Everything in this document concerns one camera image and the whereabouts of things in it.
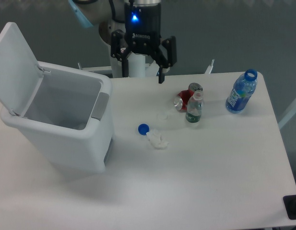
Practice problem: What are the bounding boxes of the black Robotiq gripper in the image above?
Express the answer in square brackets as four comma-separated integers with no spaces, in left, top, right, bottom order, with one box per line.
[111,2,177,84]

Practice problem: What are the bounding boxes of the white trash can lid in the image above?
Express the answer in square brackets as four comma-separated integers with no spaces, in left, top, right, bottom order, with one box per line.
[0,22,44,117]

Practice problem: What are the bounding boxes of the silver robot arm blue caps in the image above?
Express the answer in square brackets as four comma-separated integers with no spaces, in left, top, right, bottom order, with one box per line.
[69,0,177,83]

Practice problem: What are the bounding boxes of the crushed red soda can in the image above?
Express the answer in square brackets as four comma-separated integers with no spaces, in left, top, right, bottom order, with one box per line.
[173,82,203,112]

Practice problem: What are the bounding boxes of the blue bottle cap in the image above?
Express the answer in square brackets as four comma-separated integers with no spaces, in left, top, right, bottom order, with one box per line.
[138,123,150,136]

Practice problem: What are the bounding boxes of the white plastic trash can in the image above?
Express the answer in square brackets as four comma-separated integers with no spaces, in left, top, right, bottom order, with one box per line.
[0,62,114,173]

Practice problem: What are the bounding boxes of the small clear green-label bottle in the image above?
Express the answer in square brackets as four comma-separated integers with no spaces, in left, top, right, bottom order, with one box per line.
[186,90,204,123]

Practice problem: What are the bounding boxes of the crumpled white tissue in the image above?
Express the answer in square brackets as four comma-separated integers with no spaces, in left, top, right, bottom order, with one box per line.
[146,129,169,150]

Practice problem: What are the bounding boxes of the blue plastic drink bottle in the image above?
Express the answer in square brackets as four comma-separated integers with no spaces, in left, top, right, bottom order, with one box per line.
[225,69,258,114]

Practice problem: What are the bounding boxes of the black device at table edge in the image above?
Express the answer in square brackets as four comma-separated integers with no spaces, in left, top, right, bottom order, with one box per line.
[283,195,296,220]

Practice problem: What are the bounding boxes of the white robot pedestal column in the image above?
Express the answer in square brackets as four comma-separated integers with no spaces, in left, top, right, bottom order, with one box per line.
[98,20,167,79]

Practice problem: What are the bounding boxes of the white bracket behind table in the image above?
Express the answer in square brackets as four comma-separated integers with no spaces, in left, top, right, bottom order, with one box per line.
[205,59,214,74]

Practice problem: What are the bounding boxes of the white frame leg right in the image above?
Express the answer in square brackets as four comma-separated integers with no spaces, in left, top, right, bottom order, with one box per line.
[278,98,296,130]

